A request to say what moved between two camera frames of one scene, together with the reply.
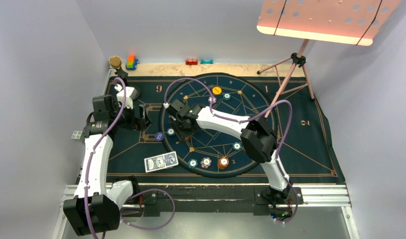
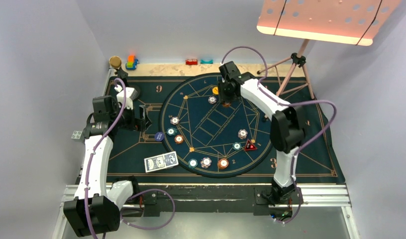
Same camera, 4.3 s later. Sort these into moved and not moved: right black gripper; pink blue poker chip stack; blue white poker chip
Moved: right black gripper
Not moved: blue white poker chip; pink blue poker chip stack
